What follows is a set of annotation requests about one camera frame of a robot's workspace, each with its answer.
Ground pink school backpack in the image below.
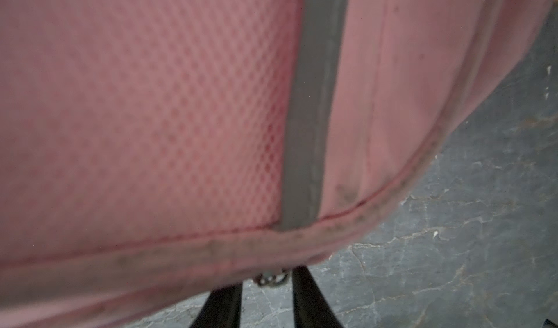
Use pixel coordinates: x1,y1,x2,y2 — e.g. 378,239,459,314
1,0,554,327

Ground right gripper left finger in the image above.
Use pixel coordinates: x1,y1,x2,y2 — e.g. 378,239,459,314
190,284,243,328

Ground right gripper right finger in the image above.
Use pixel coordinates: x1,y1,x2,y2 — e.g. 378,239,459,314
292,266,344,328

